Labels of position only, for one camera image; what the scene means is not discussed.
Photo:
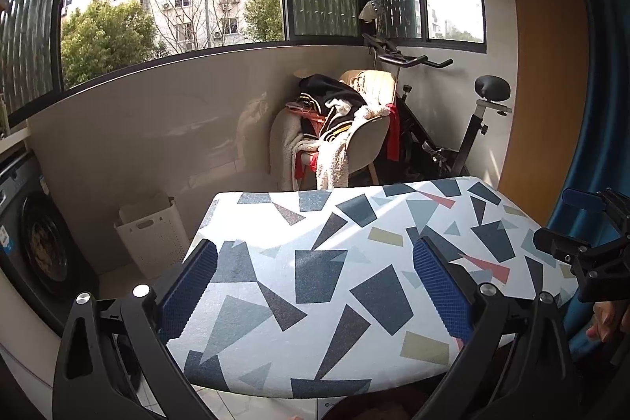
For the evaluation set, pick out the dark striped jacket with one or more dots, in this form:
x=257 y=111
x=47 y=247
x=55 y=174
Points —
x=320 y=88

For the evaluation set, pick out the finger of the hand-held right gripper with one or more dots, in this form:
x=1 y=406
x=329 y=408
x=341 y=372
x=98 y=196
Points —
x=583 y=198
x=556 y=244

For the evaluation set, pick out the black exercise bike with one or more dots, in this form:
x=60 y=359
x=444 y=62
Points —
x=470 y=139

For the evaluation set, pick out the beige chair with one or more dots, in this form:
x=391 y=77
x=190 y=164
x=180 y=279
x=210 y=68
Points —
x=366 y=139

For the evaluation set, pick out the person's right hand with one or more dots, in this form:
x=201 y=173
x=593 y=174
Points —
x=608 y=324

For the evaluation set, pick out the geometric patterned tablecloth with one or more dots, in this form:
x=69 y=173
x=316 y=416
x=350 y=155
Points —
x=315 y=302

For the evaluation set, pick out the small green tree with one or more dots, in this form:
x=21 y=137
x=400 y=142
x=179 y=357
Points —
x=263 y=11

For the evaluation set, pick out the red garment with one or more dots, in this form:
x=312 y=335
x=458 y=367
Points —
x=393 y=134

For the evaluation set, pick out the dark brown bin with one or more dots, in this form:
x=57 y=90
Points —
x=374 y=410

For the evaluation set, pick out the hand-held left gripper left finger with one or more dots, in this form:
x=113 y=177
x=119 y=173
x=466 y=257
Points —
x=189 y=287

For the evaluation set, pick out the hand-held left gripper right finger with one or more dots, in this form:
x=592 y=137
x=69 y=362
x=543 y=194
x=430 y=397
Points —
x=443 y=287

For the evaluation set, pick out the grey washing machine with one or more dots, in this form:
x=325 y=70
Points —
x=39 y=248

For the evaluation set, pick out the white laundry basket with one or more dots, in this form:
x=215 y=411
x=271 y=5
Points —
x=152 y=238

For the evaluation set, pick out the white fleece blanket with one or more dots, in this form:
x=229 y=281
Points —
x=330 y=164

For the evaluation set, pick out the wooden panel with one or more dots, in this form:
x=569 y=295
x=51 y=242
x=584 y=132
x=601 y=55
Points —
x=546 y=80

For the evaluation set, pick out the large green tree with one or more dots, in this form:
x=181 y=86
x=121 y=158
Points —
x=108 y=41

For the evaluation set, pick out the blue curtain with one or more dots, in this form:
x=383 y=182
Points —
x=605 y=105

